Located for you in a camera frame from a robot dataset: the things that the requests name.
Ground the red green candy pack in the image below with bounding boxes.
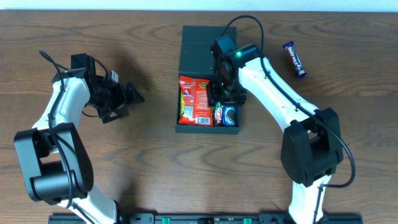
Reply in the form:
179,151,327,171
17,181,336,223
213,102,223,126

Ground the blue Oreo cookie pack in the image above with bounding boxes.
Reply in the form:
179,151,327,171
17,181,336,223
223,106,236,127

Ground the red snack bag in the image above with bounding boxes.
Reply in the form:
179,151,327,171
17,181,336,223
178,76,213,126

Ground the black gift box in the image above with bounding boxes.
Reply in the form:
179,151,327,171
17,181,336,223
175,25,241,134

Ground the yellow snack bag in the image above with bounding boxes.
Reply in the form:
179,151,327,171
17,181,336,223
179,92,185,117

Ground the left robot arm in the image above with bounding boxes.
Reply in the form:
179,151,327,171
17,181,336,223
14,68,133,223

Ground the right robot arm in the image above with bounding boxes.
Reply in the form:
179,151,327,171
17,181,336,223
208,42,343,223

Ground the purple Dairy Milk bar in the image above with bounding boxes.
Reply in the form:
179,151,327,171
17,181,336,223
283,41,307,78

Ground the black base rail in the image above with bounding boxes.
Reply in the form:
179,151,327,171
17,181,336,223
48,213,363,224

